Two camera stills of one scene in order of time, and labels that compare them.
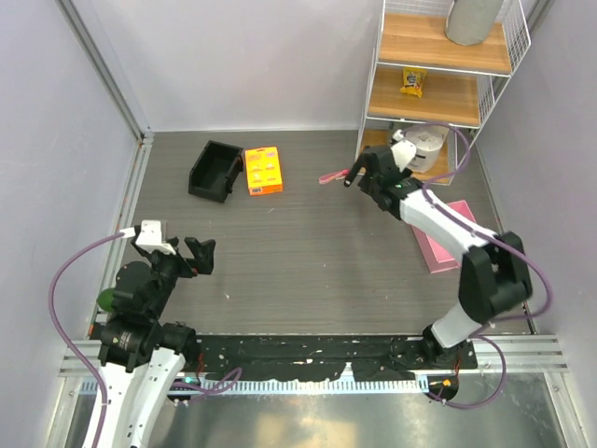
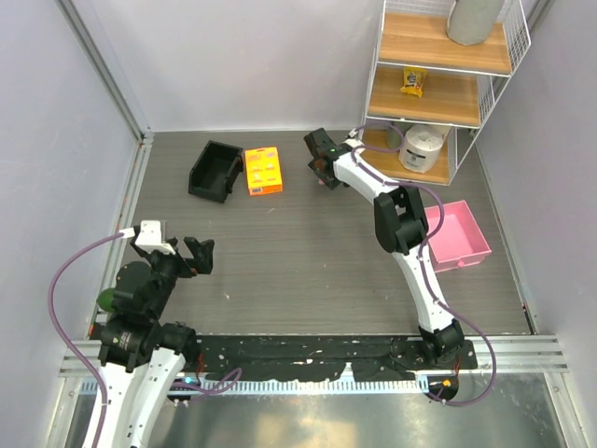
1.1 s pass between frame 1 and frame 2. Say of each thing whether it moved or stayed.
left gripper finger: stayed
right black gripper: moved
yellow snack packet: stayed
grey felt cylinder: stayed
